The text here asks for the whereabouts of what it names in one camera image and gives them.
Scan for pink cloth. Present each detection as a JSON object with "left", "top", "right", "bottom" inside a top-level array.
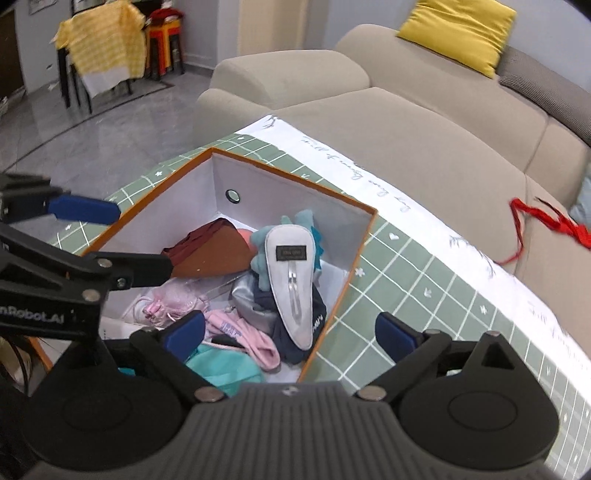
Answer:
[{"left": 204, "top": 309, "right": 280, "bottom": 372}]

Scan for maroon brown cloth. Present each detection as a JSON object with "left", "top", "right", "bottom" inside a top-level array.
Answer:
[{"left": 161, "top": 218, "right": 256, "bottom": 278}]

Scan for navy blue headband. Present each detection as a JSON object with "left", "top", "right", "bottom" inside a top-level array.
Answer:
[{"left": 253, "top": 283, "right": 327, "bottom": 365}]

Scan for teal cloth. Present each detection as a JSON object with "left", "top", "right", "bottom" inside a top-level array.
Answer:
[{"left": 117, "top": 344, "right": 267, "bottom": 398}]

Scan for silver pouch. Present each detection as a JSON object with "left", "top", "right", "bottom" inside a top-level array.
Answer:
[{"left": 230, "top": 271, "right": 277, "bottom": 336}]

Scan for green grid tablecloth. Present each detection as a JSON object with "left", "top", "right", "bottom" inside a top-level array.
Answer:
[{"left": 45, "top": 115, "right": 591, "bottom": 480}]

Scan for black chair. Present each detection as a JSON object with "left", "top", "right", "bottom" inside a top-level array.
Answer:
[{"left": 56, "top": 41, "right": 139, "bottom": 115}]

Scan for orange storage box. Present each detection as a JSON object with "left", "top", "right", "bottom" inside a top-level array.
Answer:
[{"left": 86, "top": 149, "right": 377, "bottom": 390}]

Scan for yellow checked cloth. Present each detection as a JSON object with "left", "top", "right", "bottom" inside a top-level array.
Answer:
[{"left": 53, "top": 1, "right": 146, "bottom": 98}]

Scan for red orange stools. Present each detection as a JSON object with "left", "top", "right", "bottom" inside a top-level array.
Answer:
[{"left": 146, "top": 7, "right": 185, "bottom": 80}]

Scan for red ribbon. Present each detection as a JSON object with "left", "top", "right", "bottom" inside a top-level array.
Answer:
[{"left": 496, "top": 197, "right": 591, "bottom": 266}]

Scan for beige sofa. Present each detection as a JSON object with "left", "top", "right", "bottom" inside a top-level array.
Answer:
[{"left": 194, "top": 24, "right": 590, "bottom": 345}]

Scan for light blue cushion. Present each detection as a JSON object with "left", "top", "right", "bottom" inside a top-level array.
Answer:
[{"left": 569, "top": 163, "right": 591, "bottom": 230}]

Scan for grey cushion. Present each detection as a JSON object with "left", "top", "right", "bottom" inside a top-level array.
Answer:
[{"left": 497, "top": 47, "right": 591, "bottom": 145}]

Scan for yellow cushion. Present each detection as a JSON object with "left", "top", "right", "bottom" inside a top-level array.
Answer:
[{"left": 398, "top": 0, "right": 517, "bottom": 78}]

